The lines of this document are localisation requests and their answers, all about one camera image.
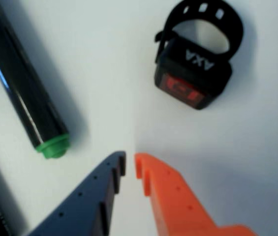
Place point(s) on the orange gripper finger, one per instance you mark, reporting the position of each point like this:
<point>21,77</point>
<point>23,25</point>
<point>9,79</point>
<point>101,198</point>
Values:
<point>178,204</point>

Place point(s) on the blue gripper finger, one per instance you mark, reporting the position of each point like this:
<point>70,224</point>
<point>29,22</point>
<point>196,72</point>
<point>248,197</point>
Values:
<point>84,204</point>

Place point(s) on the black AXA bike light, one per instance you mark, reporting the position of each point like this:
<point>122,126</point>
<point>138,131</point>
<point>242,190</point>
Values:
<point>193,73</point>

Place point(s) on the black marker with green cap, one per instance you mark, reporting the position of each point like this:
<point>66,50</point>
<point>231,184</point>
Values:
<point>23,86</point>

